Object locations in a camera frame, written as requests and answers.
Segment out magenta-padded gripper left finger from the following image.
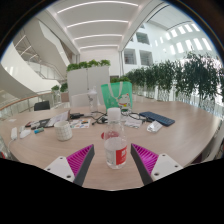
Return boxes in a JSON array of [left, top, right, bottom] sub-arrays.
[[43, 143, 96, 188]]

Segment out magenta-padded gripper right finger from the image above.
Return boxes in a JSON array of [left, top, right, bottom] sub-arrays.
[[130, 143, 184, 186]]

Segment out clear water bottle red label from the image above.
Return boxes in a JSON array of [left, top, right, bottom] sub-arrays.
[[103, 107, 129, 170]]

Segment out white ribbed mug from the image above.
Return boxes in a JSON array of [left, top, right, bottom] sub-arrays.
[[53, 120, 73, 142]]

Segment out white tissue packet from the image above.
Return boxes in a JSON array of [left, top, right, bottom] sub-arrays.
[[146, 120, 164, 134]]

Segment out colourful sticker sheet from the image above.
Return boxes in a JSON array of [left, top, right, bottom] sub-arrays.
[[69, 118, 92, 130]]

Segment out white computer mouse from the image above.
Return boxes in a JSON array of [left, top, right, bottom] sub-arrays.
[[19, 129, 32, 139]]

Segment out flat white packet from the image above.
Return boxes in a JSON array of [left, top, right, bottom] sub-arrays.
[[124, 118, 144, 130]]

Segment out black power adapter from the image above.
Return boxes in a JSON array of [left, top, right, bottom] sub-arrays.
[[69, 112, 85, 120]]

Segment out white power strip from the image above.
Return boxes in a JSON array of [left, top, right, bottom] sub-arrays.
[[9, 126, 18, 141]]

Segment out black chair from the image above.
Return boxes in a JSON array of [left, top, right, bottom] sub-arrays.
[[33, 100, 51, 112]]

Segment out white chair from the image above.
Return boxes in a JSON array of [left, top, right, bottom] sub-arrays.
[[69, 92, 92, 108]]

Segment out potted green plants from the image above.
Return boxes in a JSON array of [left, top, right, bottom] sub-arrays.
[[50, 82, 69, 103]]

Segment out green tote bag cat print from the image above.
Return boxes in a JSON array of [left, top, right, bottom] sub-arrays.
[[100, 80, 134, 113]]

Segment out row of green hedge plants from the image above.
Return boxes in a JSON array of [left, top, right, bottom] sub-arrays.
[[128, 51, 224, 111]]

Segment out white cabinet with plants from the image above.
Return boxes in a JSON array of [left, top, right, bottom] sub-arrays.
[[65, 59, 112, 98]]

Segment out dark planter with plants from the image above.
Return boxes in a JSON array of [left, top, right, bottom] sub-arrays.
[[109, 75, 133, 84]]

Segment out white staircase with railing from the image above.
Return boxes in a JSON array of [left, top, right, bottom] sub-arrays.
[[0, 19, 71, 101]]

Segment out ceiling light strips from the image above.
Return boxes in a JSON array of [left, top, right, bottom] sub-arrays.
[[56, 0, 139, 50]]

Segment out tangled black cables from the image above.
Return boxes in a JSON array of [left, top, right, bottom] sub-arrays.
[[89, 111, 148, 126]]

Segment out glass balustrade wooden rail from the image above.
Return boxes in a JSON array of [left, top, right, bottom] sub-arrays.
[[0, 89, 56, 121]]

